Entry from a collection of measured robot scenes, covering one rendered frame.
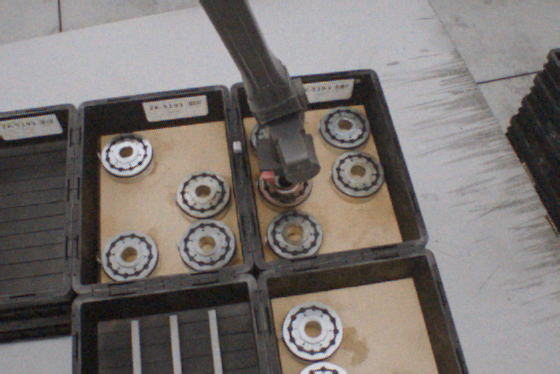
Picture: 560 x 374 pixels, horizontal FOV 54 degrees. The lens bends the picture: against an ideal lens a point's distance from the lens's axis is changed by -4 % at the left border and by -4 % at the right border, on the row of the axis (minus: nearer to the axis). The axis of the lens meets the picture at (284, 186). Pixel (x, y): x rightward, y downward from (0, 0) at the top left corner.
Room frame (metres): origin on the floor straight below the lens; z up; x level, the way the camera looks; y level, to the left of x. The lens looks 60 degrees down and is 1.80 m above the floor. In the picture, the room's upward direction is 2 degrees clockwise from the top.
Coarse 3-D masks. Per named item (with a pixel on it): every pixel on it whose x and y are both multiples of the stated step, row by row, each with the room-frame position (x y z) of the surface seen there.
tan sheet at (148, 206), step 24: (168, 144) 0.65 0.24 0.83; (192, 144) 0.65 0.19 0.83; (216, 144) 0.66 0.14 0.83; (168, 168) 0.59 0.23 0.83; (192, 168) 0.60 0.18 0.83; (216, 168) 0.60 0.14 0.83; (120, 192) 0.54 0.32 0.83; (144, 192) 0.54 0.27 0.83; (168, 192) 0.54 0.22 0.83; (120, 216) 0.48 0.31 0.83; (144, 216) 0.49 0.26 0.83; (168, 216) 0.49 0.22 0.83; (168, 240) 0.44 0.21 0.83; (168, 264) 0.39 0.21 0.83; (240, 264) 0.40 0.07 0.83
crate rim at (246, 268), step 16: (128, 96) 0.70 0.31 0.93; (144, 96) 0.70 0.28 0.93; (160, 96) 0.70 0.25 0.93; (176, 96) 0.70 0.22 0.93; (224, 96) 0.70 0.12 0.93; (80, 112) 0.65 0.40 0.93; (80, 128) 0.63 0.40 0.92; (80, 144) 0.58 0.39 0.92; (80, 160) 0.54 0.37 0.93; (80, 176) 0.51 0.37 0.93; (240, 176) 0.52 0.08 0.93; (80, 192) 0.48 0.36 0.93; (240, 192) 0.49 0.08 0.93; (80, 208) 0.45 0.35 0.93; (240, 208) 0.46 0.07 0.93; (80, 224) 0.41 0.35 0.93; (240, 224) 0.43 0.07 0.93; (80, 240) 0.38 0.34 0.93; (80, 256) 0.36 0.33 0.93; (80, 272) 0.33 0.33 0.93; (192, 272) 0.34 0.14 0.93; (224, 272) 0.34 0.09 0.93; (240, 272) 0.34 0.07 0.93; (80, 288) 0.30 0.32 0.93; (96, 288) 0.30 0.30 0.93; (112, 288) 0.30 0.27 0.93
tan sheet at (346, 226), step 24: (312, 120) 0.73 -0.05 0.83; (312, 192) 0.55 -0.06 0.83; (384, 192) 0.56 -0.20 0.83; (264, 216) 0.50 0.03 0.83; (336, 216) 0.50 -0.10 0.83; (360, 216) 0.50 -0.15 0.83; (384, 216) 0.51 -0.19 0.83; (264, 240) 0.45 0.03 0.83; (336, 240) 0.45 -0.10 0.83; (360, 240) 0.45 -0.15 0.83; (384, 240) 0.46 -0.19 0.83
